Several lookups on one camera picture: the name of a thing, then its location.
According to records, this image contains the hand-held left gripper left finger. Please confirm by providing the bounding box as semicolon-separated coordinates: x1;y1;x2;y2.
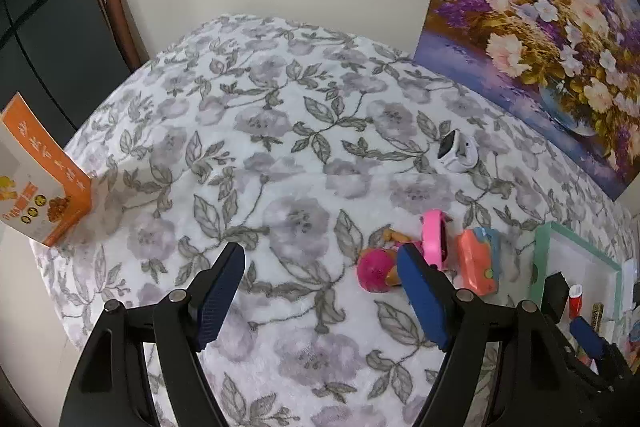
59;243;247;427

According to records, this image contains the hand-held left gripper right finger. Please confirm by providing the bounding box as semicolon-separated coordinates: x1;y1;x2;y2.
396;242;599;427

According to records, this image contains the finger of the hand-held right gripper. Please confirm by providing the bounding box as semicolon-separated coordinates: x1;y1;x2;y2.
569;315;632;391

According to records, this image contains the white wall charger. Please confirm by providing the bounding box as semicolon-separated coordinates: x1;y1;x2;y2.
620;259;638;308

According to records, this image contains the teal-rimmed white tray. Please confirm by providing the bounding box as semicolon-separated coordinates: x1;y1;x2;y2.
529;221;640;360

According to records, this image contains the pink-haired doll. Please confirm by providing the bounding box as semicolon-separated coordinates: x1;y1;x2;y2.
356;227;417;294

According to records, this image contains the pink smartwatch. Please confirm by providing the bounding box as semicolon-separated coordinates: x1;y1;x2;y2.
420;209;451;271

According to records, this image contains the large orange blue toy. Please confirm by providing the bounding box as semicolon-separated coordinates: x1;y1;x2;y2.
457;227;503;298

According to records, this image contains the white smartwatch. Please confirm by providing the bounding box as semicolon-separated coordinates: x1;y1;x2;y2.
436;130;479;174

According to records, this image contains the floral blanket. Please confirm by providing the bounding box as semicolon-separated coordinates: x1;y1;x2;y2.
30;13;640;427

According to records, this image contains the orange cardboard box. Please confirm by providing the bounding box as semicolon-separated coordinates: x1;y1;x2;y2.
0;92;94;248

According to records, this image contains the floral painting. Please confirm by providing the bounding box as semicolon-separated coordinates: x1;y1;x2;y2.
414;0;640;201

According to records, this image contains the dark wooden door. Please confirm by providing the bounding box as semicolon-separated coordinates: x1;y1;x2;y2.
0;0;149;148

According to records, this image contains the black wall charger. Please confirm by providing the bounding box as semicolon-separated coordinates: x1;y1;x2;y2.
542;272;570;323

